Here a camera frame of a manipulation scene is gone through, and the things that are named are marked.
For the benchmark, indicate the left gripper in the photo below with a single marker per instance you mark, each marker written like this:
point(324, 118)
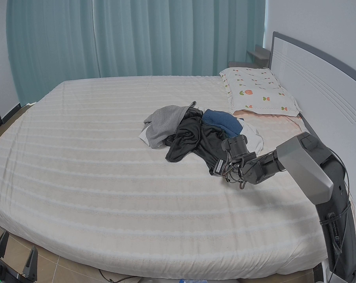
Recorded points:
point(4, 271)

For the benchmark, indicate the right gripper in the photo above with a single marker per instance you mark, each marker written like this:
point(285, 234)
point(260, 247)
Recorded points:
point(229, 171)

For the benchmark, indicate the black garment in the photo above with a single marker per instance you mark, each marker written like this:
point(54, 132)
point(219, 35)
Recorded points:
point(189, 137)

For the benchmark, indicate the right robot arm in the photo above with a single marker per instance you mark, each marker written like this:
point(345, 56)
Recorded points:
point(307, 164)

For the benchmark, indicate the pile of clothes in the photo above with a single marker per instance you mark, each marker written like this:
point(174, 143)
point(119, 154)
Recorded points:
point(166, 119)

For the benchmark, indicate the bed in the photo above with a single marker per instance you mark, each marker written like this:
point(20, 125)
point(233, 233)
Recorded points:
point(107, 164)

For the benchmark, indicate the white printed pillow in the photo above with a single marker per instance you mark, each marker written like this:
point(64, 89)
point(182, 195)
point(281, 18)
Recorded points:
point(257, 90)

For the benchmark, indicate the grey bedside table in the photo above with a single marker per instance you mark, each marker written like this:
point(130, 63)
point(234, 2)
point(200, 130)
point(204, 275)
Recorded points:
point(259, 54)

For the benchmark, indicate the blue-green curtain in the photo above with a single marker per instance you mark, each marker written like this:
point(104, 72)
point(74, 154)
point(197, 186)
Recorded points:
point(181, 28)
point(54, 34)

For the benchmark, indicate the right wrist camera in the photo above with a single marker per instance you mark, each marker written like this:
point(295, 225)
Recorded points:
point(235, 146)

